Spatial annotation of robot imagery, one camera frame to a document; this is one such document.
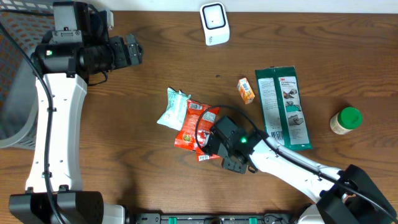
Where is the red sachet stick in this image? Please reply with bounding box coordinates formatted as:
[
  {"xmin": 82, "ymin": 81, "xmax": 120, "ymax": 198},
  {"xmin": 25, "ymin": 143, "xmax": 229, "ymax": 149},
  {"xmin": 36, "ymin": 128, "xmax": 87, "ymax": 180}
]
[{"xmin": 196, "ymin": 148, "xmax": 220, "ymax": 162}]

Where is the small orange box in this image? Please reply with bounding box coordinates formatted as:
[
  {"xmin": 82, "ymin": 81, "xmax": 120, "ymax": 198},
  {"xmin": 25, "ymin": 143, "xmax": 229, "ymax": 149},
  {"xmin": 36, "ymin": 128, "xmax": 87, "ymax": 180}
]
[{"xmin": 237, "ymin": 78, "xmax": 255, "ymax": 105}]

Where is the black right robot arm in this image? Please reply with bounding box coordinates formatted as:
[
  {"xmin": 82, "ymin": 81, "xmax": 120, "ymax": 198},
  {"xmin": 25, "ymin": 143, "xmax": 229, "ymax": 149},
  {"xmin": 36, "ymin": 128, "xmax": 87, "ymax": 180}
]
[{"xmin": 203, "ymin": 129, "xmax": 397, "ymax": 223}]

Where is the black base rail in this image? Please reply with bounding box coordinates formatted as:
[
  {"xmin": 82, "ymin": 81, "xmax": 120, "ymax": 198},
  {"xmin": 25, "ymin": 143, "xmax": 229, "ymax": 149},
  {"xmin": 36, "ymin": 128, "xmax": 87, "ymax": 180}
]
[{"xmin": 126, "ymin": 213, "xmax": 297, "ymax": 224}]

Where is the grey plastic mesh basket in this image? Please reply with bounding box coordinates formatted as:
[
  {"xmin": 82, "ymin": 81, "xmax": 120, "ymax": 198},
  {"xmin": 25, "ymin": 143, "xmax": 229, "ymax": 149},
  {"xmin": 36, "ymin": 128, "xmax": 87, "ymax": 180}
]
[{"xmin": 1, "ymin": 11, "xmax": 55, "ymax": 150}]

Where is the mint green wipes pack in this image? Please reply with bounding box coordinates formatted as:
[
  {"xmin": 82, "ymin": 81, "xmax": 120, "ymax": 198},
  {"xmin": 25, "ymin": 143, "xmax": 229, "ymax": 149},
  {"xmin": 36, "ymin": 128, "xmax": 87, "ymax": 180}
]
[{"xmin": 157, "ymin": 87, "xmax": 191, "ymax": 131}]

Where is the green lid spice jar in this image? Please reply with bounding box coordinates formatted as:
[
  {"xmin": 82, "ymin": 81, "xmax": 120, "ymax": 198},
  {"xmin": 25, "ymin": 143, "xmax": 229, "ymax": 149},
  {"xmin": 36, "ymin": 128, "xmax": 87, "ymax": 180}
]
[{"xmin": 330, "ymin": 107, "xmax": 363, "ymax": 135}]

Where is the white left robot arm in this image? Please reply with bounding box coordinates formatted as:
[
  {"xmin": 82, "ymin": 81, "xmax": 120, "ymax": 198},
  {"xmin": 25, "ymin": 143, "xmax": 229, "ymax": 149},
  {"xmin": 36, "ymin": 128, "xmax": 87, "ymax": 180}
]
[{"xmin": 9, "ymin": 30, "xmax": 144, "ymax": 223}]

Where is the green product pouch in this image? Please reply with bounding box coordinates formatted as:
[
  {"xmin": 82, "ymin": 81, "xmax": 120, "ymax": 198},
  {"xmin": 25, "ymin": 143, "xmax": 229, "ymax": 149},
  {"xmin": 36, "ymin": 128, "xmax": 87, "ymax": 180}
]
[{"xmin": 255, "ymin": 67, "xmax": 312, "ymax": 151}]

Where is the orange snack packet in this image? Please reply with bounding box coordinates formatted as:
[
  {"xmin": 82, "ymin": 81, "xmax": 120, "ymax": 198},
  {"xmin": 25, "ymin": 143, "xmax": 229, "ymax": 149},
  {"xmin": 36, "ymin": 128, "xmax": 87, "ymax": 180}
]
[{"xmin": 174, "ymin": 100, "xmax": 220, "ymax": 152}]

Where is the white barcode scanner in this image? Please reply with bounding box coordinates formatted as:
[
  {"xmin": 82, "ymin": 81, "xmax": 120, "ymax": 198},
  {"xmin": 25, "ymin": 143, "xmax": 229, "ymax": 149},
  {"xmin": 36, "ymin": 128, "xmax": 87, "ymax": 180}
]
[{"xmin": 200, "ymin": 2, "xmax": 230, "ymax": 46}]

